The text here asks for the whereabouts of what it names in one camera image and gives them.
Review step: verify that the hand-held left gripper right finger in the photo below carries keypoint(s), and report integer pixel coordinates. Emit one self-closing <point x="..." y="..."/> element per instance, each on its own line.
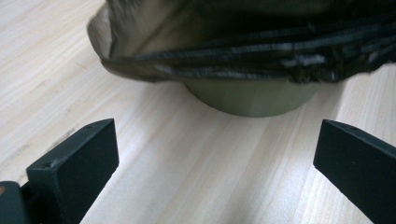
<point x="358" y="161"/>

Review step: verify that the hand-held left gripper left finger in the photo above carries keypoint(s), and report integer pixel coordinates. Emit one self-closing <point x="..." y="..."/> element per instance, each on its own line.
<point x="77" y="168"/>

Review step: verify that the green plastic trash bin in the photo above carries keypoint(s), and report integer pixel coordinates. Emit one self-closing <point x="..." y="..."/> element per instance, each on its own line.
<point x="249" y="101"/>

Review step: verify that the black plastic garbage bag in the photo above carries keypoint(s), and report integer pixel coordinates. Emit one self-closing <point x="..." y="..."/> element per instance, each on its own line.
<point x="249" y="56"/>

